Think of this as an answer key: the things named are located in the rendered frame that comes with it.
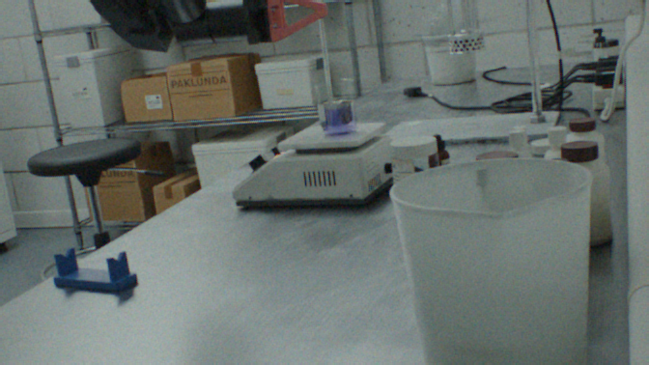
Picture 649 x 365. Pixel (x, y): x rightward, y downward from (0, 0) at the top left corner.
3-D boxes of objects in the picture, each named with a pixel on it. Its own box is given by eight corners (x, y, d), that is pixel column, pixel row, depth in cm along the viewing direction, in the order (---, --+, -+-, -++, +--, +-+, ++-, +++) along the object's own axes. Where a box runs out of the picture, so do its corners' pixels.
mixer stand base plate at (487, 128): (373, 149, 146) (372, 143, 146) (400, 126, 164) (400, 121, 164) (551, 138, 136) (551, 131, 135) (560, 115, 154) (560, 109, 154)
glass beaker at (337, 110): (347, 142, 110) (339, 80, 108) (313, 142, 113) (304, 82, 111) (370, 132, 115) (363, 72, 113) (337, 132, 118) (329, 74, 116)
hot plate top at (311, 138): (275, 151, 114) (274, 144, 113) (311, 132, 124) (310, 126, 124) (358, 147, 109) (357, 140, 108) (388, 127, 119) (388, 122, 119)
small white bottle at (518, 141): (533, 196, 105) (528, 132, 103) (508, 197, 106) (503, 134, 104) (534, 189, 108) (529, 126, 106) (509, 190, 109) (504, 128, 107)
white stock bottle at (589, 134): (597, 181, 108) (594, 114, 106) (612, 189, 103) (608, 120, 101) (560, 185, 108) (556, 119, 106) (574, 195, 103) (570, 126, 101)
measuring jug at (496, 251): (410, 334, 69) (390, 156, 66) (571, 321, 68) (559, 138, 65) (415, 460, 52) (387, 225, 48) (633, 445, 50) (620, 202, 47)
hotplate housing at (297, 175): (233, 209, 118) (224, 153, 116) (274, 184, 130) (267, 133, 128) (382, 207, 109) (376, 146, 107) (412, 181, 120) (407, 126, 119)
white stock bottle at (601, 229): (623, 235, 86) (619, 139, 84) (594, 251, 83) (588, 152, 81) (576, 228, 91) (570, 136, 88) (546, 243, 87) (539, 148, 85)
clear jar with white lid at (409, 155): (423, 192, 113) (417, 133, 111) (452, 199, 108) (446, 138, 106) (386, 203, 110) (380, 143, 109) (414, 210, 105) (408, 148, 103)
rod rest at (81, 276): (52, 285, 95) (46, 255, 94) (75, 274, 98) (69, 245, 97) (118, 292, 90) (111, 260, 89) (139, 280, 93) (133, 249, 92)
